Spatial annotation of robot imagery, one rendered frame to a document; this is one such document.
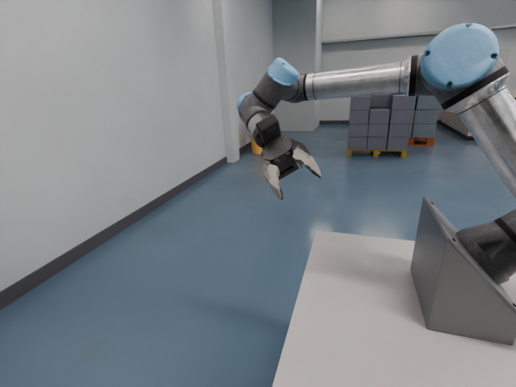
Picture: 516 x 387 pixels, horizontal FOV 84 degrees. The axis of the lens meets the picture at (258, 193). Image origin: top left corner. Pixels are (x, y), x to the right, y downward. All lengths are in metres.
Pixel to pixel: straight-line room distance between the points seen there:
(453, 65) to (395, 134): 5.25
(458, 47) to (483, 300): 0.54
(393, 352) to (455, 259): 0.25
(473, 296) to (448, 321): 0.09
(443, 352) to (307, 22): 8.46
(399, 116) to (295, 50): 4.04
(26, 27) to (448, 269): 2.93
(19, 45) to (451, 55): 2.72
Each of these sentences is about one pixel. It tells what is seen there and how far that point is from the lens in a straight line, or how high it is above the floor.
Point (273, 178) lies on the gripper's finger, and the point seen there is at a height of 1.25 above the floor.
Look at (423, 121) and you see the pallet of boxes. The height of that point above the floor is 0.50.
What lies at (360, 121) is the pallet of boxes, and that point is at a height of 0.66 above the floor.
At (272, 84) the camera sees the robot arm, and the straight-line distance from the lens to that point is 0.77.
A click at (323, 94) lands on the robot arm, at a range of 0.87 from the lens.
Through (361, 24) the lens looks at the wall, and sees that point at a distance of 10.13.
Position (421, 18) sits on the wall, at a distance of 10.24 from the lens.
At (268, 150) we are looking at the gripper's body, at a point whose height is 1.30.
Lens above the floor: 1.45
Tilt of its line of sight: 21 degrees down
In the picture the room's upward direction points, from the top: 3 degrees counter-clockwise
